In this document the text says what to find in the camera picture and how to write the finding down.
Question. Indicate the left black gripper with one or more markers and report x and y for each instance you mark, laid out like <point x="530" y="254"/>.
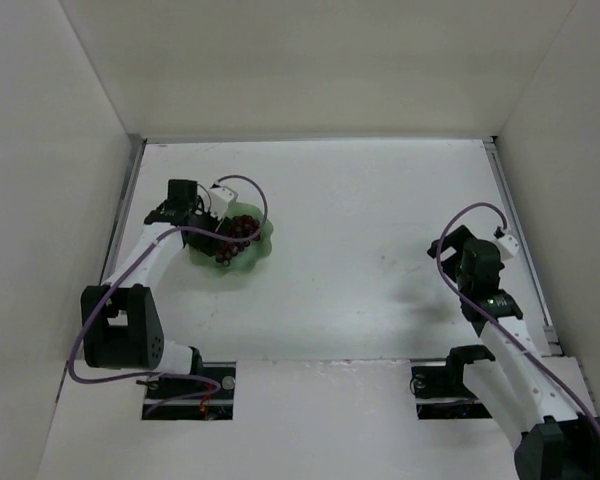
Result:
<point x="212" y="236"/>

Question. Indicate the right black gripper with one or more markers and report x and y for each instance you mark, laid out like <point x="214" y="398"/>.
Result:
<point x="450" y="245"/>

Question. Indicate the dark red grape bunch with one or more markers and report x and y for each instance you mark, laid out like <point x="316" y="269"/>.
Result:
<point x="242" y="231"/>

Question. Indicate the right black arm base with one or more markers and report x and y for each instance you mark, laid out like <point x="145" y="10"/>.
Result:
<point x="440" y="392"/>

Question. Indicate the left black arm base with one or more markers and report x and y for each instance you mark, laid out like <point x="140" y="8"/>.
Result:
<point x="171" y="399"/>

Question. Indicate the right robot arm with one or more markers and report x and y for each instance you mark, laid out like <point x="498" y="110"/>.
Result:
<point x="553" y="434"/>

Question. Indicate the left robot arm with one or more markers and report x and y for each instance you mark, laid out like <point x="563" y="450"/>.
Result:
<point x="121" y="323"/>

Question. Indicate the green wavy fruit bowl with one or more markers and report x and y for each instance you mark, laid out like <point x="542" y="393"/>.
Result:
<point x="202" y="249"/>

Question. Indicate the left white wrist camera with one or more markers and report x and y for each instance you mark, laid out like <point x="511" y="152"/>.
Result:
<point x="221" y="198"/>

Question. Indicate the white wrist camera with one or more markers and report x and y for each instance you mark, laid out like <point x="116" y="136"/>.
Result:
<point x="508" y="245"/>
<point x="221" y="198"/>

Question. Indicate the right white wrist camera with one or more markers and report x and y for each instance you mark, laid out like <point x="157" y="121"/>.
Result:
<point x="508" y="245"/>

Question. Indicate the left aluminium table rail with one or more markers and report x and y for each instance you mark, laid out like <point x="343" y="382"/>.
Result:
<point x="138" y="146"/>

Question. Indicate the aluminium table rail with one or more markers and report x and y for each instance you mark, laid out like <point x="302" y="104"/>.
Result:
<point x="138" y="146"/>
<point x="538" y="320"/>

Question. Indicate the right aluminium table rail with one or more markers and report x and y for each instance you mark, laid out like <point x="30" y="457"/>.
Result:
<point x="538" y="320"/>

